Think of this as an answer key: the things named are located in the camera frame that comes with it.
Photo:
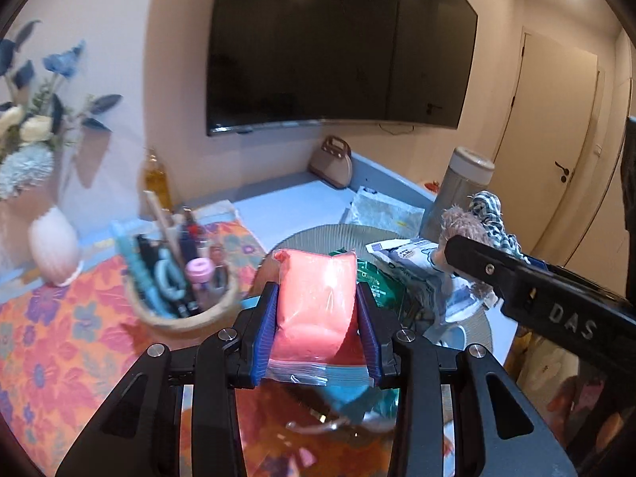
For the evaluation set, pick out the teal clay zip bag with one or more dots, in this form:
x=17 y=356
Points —
x=380 y=283

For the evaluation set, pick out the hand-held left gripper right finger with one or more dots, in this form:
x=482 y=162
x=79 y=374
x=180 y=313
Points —
x=370 y=333

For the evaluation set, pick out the ribbed glass plate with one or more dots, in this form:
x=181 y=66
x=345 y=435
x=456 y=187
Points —
x=318 y=236

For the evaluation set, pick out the floral orange tablecloth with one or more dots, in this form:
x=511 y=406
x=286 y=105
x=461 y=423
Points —
x=74 y=338

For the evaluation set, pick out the printed blue tissue pack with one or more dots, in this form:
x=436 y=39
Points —
x=417 y=263

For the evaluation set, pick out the bunch of dark pens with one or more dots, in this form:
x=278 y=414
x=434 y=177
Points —
x=191 y=238

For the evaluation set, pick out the wooden pencil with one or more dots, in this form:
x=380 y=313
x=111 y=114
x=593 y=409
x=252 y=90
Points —
x=159 y=213

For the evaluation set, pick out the person's floral clothing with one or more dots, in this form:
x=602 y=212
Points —
x=541 y=372

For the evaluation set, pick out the white ribbed vase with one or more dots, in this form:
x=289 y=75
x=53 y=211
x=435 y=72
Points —
x=52 y=248

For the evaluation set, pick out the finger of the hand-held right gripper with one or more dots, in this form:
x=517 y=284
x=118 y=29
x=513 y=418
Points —
x=521 y=283

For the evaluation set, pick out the doll with plaid clothes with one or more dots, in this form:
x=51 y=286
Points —
x=464 y=223

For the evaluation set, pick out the pale green tissue pack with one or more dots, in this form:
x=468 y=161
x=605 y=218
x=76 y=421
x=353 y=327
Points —
x=382 y=213

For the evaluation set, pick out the pink stationery item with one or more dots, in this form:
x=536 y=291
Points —
x=199 y=271

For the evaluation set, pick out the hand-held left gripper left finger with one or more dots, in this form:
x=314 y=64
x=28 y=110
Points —
x=263 y=330

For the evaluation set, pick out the black television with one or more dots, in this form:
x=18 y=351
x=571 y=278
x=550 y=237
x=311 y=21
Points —
x=338 y=39

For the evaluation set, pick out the white closet door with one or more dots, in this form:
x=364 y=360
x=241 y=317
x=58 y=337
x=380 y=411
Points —
x=623 y=84

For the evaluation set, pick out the grey thermos bottle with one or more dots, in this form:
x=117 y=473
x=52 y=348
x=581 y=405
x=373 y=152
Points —
x=457 y=184

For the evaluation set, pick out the small beige handbag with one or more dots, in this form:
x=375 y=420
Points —
x=333 y=166

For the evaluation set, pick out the amber glass bottle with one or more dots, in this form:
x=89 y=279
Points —
x=155 y=179

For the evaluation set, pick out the pink clay zip bag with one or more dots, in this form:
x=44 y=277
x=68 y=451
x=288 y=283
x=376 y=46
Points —
x=313 y=303

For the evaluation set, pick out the teal silicone pen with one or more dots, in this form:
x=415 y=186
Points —
x=130 y=258

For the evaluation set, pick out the blue and white flower bouquet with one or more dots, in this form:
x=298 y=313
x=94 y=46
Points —
x=30 y=129

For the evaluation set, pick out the light blue scissors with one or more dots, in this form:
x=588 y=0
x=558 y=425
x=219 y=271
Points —
x=160 y=271

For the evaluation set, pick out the blue cloth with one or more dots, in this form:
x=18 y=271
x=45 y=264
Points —
x=348 y=397

